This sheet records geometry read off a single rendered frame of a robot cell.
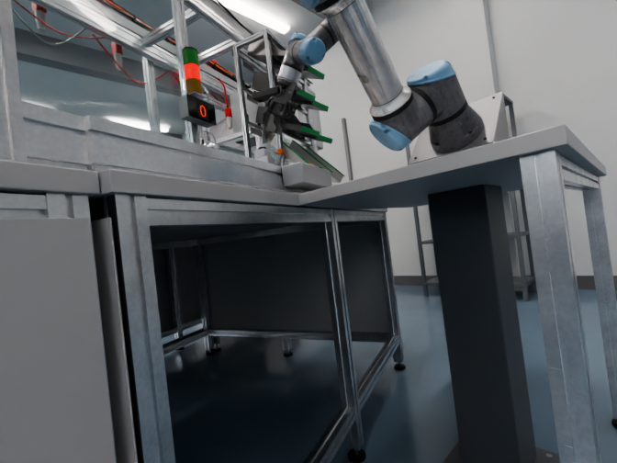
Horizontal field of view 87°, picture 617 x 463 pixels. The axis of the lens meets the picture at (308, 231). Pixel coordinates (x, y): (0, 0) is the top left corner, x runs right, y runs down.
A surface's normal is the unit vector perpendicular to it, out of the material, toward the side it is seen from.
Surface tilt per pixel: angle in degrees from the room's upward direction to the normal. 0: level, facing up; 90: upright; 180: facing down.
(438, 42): 90
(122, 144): 90
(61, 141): 90
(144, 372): 90
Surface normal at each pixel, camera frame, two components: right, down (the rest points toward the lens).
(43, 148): 0.88, -0.11
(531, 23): -0.71, 0.07
